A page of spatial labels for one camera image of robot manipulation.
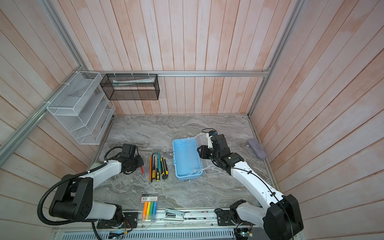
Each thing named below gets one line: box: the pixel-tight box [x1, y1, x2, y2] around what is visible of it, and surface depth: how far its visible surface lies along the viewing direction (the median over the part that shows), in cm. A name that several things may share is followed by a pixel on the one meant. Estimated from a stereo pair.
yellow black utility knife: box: [160, 155, 169, 180], surface depth 92 cm
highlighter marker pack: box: [141, 194, 159, 222], surface depth 78 cm
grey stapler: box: [163, 208, 185, 221], surface depth 75 cm
